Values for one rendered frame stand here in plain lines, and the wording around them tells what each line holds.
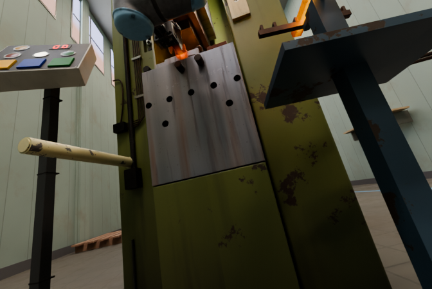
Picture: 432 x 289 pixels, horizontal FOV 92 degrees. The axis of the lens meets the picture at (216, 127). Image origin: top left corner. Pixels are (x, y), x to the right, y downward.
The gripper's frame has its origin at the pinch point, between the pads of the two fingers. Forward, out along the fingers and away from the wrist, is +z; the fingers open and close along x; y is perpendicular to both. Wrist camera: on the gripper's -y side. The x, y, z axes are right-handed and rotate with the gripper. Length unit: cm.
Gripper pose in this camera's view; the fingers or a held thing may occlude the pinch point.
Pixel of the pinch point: (177, 45)
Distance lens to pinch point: 93.7
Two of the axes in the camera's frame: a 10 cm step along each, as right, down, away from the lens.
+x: 9.5, -2.6, -1.8
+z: 2.5, 2.6, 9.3
